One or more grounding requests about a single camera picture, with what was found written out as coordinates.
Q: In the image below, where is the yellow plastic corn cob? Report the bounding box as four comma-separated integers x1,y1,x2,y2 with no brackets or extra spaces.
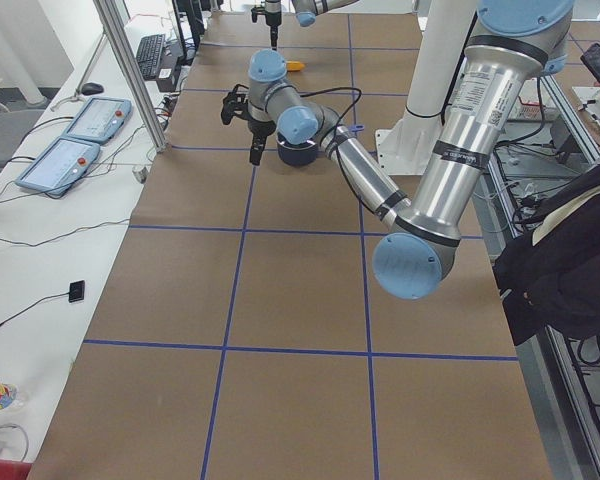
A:
286,61,306,72

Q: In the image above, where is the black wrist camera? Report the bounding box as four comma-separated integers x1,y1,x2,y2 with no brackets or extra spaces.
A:
251,5,267,23
220,84,249,125

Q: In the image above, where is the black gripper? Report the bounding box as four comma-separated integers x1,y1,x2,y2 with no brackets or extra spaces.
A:
249,121,273,166
264,0,282,50

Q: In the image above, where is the small silver metal cylinder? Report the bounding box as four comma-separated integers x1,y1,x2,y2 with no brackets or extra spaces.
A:
132,165,148,184

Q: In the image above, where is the black computer mouse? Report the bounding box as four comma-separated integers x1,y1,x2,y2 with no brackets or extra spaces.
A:
80,82,104,96

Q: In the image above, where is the person in black jacket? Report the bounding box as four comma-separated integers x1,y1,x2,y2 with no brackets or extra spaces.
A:
492,94,600,347

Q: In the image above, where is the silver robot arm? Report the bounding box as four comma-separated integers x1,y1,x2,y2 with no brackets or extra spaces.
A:
251,0,356,51
246,1,573,299

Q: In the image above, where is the blue saucepan with handle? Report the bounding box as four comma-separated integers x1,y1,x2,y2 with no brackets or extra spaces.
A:
276,128,335,167

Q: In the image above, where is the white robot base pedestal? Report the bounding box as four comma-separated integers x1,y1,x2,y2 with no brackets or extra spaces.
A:
376,0,477,175

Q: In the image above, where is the aluminium frame post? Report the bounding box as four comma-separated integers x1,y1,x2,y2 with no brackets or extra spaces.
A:
93,0,167,153

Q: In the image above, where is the upper blue teach pendant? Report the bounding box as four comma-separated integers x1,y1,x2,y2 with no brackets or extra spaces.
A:
63,97,132,145

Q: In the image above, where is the black keyboard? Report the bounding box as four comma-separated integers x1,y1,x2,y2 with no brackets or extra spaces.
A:
136,34,165,80

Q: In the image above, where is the lower blue teach pendant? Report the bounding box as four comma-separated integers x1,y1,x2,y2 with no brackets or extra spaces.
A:
15,136,101,198

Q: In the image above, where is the small black box device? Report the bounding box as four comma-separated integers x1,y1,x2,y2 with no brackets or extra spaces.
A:
68,280,86,303

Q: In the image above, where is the blue teach pendant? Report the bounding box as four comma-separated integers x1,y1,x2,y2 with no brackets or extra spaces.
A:
63,97,132,145
15,136,101,198

